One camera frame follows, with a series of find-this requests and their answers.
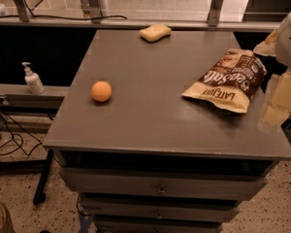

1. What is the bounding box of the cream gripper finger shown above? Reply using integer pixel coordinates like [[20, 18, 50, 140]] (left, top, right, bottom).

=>
[[253, 29, 278, 57], [261, 105, 290, 126]]

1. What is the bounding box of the brown chip bag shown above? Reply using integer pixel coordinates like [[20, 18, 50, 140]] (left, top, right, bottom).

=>
[[182, 49, 267, 114]]

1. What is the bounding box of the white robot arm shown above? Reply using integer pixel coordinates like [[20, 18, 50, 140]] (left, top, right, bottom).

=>
[[253, 12, 291, 126]]

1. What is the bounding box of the yellow sponge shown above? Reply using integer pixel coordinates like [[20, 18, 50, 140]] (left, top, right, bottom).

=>
[[140, 24, 172, 42]]

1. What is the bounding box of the grey drawer cabinet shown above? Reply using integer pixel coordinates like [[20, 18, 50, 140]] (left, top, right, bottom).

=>
[[42, 28, 291, 233]]

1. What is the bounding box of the orange ball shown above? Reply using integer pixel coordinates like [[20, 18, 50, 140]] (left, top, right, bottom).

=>
[[91, 82, 113, 102]]

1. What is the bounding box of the middle grey drawer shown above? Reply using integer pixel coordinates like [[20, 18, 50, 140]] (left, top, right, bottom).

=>
[[81, 197, 239, 222]]

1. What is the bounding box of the grey drawer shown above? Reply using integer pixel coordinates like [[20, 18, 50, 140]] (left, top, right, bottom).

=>
[[59, 167, 267, 201], [94, 216, 222, 233], [81, 197, 239, 222]]

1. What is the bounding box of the top grey drawer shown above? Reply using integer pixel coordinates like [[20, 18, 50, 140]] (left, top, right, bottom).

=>
[[59, 167, 267, 201]]

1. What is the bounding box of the bottom grey drawer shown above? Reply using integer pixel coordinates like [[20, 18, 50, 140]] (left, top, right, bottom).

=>
[[94, 216, 222, 233]]

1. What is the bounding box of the white pump bottle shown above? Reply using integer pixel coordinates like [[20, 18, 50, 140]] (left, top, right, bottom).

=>
[[22, 62, 45, 94]]

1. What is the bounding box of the black stand leg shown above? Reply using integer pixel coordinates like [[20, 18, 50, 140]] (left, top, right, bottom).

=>
[[33, 150, 53, 206]]

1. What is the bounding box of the tan trouser knee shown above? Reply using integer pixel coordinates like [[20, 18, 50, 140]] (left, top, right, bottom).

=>
[[0, 198, 16, 233]]

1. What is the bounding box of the black cable on ledge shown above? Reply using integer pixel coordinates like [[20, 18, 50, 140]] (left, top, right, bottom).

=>
[[0, 14, 129, 21]]

